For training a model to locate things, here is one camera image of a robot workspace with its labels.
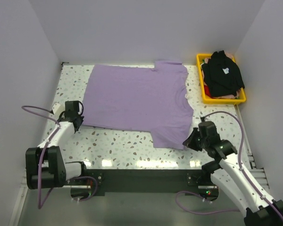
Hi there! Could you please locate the purple t-shirt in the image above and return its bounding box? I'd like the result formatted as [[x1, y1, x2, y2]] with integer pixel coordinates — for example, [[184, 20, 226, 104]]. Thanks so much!
[[83, 61, 193, 149]]

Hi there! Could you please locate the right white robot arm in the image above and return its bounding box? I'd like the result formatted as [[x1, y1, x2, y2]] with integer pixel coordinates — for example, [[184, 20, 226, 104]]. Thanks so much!
[[183, 121, 283, 226]]

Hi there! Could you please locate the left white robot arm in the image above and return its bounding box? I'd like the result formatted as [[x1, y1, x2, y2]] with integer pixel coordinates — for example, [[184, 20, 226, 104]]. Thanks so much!
[[25, 100, 88, 190]]

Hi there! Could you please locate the yellow plastic bin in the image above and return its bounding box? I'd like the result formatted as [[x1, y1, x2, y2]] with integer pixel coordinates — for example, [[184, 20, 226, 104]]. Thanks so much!
[[196, 53, 247, 105]]

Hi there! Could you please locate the red garment in bin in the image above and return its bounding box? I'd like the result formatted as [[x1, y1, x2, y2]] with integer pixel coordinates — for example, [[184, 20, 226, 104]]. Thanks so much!
[[204, 85, 211, 98]]

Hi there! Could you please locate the pink garment in bin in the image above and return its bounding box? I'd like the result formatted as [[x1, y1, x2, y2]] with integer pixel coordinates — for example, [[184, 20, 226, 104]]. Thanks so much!
[[220, 90, 240, 99]]

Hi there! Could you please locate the black t-shirt in bin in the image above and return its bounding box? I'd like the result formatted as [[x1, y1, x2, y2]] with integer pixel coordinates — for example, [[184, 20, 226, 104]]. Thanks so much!
[[200, 50, 245, 98]]

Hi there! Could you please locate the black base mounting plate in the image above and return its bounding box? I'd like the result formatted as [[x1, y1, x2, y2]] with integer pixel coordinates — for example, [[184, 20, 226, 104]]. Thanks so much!
[[60, 168, 219, 197]]

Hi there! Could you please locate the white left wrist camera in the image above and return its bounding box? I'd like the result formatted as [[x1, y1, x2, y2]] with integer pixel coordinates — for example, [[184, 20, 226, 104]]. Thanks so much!
[[52, 102, 65, 117]]

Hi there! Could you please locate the aluminium frame rail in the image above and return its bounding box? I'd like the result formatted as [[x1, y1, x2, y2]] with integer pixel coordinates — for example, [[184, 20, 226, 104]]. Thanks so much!
[[247, 153, 270, 190]]

